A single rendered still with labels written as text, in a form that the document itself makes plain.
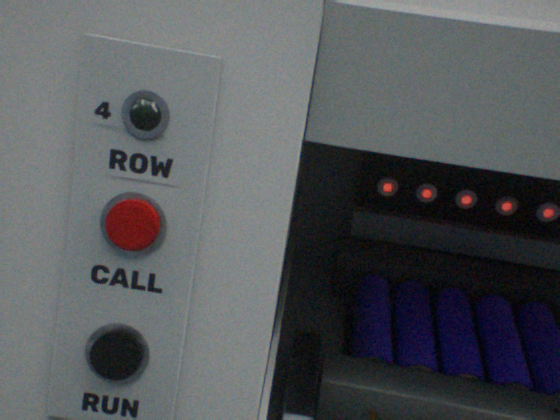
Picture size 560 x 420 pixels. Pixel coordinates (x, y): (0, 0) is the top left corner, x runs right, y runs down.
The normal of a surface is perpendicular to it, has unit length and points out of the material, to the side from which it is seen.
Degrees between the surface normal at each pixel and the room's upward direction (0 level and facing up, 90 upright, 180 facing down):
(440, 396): 17
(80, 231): 90
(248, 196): 90
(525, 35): 107
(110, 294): 90
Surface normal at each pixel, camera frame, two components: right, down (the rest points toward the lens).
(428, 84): -0.11, 0.50
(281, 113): -0.07, 0.23
